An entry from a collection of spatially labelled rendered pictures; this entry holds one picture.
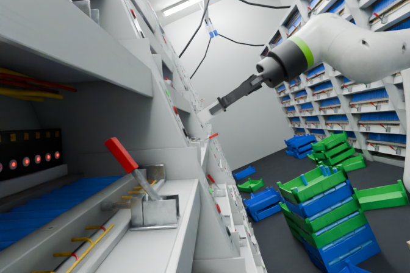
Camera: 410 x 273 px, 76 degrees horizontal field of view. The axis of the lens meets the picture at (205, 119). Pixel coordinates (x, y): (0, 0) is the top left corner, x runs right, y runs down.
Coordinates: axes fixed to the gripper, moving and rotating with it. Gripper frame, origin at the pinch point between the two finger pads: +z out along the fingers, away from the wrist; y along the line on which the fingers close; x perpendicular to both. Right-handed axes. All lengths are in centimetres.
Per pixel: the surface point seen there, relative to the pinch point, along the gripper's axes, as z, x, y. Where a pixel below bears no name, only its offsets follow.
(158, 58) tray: 2.6, 13.9, -15.7
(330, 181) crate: -32, -61, 68
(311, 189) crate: -21, -58, 66
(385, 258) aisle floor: -32, -104, 63
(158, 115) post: 7.2, 3.4, -25.2
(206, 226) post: 10.5, -15.4, -25.3
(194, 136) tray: 10.7, -3.1, 44.5
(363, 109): -113, -67, 163
